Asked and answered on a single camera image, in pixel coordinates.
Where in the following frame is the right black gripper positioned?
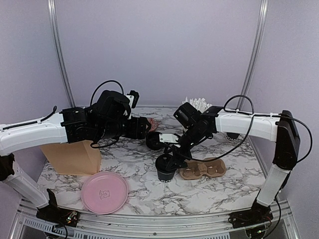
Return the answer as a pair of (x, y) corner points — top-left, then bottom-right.
(163, 123), (207, 171)

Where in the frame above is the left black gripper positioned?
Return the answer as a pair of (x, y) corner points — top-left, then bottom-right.
(96, 116), (152, 139)

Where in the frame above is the black coffee cup lid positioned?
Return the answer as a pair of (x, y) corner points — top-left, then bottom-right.
(156, 154), (176, 174)

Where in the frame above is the black paper coffee cup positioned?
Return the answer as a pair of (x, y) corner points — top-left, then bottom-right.
(157, 169), (176, 183)

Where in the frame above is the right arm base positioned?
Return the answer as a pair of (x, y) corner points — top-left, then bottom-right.
(228, 200), (274, 229)

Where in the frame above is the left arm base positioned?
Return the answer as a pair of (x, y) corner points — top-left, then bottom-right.
(36, 189), (80, 227)

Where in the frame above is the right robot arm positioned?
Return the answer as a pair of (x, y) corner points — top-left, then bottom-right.
(159, 102), (300, 223)

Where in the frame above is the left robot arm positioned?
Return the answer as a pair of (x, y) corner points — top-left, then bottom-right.
(0, 90), (151, 222)

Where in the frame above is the stack of black lids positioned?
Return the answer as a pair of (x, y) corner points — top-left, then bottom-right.
(146, 131), (164, 150)

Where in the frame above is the brown cardboard cup carrier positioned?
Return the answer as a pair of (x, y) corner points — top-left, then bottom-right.
(179, 158), (226, 180)

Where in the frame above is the bundle of white straws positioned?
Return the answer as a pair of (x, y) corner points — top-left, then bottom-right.
(182, 97), (212, 113)

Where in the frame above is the black cup holding straws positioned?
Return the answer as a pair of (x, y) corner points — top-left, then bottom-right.
(225, 132), (240, 142)

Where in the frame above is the brown paper bag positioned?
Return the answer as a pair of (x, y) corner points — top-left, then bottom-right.
(40, 140), (102, 176)

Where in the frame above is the pink plate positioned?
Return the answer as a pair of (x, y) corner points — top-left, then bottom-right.
(81, 171), (129, 215)

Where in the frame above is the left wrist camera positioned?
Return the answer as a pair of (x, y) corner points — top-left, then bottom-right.
(126, 90), (140, 120)

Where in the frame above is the left aluminium frame post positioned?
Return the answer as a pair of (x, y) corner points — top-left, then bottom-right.
(47, 0), (75, 107)

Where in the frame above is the aluminium frame post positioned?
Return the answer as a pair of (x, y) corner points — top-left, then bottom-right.
(47, 0), (75, 107)
(241, 0), (269, 96)

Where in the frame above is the right aluminium frame post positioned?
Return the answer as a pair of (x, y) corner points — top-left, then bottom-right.
(241, 0), (269, 96)

